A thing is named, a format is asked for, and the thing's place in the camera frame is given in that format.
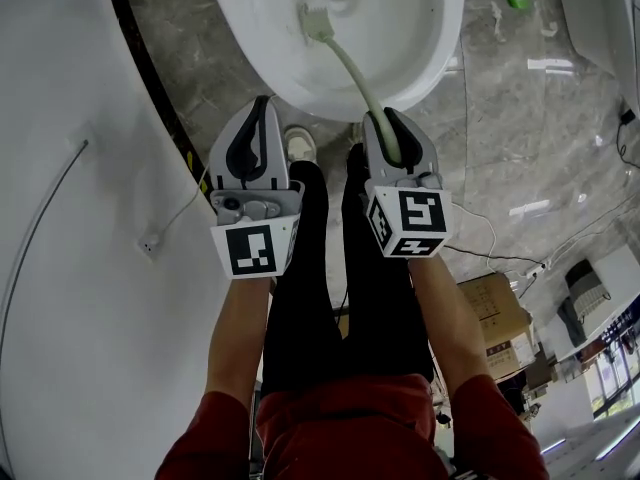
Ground grey corrugated hose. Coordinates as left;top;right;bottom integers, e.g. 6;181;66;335
557;259;612;334

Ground person's left forearm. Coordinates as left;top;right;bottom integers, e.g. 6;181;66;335
205;275;277;410

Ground white toilet with closed lid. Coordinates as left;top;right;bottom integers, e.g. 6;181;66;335
552;0;640;119

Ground red shirt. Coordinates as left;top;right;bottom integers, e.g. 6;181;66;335
154;373;551;480

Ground pale green toilet brush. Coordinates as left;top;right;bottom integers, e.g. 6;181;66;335
298;5;404;164

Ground white power strip with cable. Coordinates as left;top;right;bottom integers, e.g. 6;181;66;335
517;217;640;302

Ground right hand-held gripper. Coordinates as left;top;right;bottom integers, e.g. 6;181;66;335
361;107;454;259

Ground person's right forearm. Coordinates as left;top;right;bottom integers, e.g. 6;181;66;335
407;255;495;395

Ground white round toilet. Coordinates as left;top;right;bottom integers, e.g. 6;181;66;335
199;0;469;124

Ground cardboard box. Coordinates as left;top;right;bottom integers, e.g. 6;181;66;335
457;272;536;382

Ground person's left shoe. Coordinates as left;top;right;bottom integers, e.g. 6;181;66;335
283;125;318;165

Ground black cable with adapter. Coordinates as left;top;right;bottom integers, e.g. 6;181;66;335
617;109;640;170

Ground black trousers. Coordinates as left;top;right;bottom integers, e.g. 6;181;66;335
260;142;435;400

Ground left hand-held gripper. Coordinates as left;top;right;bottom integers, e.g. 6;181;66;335
208;95;306;280

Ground thin grey wall conduit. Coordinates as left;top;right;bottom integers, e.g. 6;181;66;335
0;139;90;329

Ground glass window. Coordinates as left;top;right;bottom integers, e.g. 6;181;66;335
589;337;640;420

